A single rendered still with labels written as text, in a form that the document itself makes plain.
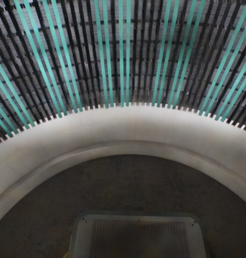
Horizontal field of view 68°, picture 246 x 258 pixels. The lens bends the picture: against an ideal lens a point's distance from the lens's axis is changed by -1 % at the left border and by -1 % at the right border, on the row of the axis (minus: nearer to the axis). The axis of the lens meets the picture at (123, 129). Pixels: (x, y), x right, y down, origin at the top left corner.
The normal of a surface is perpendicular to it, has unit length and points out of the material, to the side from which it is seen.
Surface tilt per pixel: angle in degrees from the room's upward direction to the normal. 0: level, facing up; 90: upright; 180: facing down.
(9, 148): 90
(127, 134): 90
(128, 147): 90
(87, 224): 0
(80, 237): 0
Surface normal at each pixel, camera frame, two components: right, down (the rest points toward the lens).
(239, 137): -0.57, 0.64
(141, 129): -0.08, 0.78
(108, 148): 0.18, 0.76
